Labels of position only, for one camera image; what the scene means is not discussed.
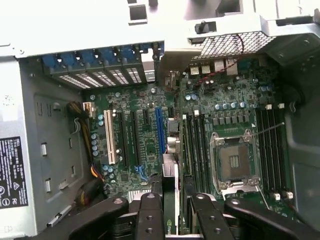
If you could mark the green motherboard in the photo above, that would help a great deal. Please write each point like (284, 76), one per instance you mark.
(147, 140)

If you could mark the silver power supply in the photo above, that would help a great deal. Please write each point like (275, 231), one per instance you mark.
(32, 120)

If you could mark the silver socket cover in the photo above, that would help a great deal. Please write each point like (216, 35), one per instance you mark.
(240, 185)

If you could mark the blue expansion slot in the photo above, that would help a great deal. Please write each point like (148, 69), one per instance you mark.
(160, 130)

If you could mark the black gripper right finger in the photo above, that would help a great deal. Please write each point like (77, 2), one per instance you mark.
(210, 220)

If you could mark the black RAM slot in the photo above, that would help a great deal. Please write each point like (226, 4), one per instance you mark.
(268, 150)
(206, 150)
(195, 150)
(275, 150)
(262, 150)
(200, 150)

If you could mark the CPU socket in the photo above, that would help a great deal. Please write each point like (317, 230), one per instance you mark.
(235, 162)

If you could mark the silver chipset heat sink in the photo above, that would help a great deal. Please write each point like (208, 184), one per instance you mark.
(140, 195)

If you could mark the grey parts rack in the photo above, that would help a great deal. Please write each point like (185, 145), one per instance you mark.
(150, 15)

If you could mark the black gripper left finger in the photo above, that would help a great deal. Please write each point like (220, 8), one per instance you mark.
(150, 220)

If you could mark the blue expansion card retainer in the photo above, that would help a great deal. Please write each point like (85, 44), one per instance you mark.
(50, 62)

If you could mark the white power connector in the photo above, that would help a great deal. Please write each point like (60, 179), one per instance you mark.
(89, 109)

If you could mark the perforated slot cover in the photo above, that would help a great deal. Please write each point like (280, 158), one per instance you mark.
(105, 77)
(121, 76)
(75, 81)
(90, 79)
(133, 75)

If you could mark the short black expansion slot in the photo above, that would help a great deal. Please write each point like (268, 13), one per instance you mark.
(147, 116)

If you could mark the white PCI expansion slot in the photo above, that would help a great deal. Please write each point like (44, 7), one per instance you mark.
(110, 137)

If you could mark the long black expansion slot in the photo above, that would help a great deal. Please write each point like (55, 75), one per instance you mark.
(135, 137)
(123, 140)

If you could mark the black power supply label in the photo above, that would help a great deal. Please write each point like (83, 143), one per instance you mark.
(12, 172)

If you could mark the thin socket locking lever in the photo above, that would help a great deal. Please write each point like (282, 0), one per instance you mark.
(268, 129)

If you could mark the open black PC case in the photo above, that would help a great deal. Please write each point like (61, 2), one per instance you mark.
(302, 140)

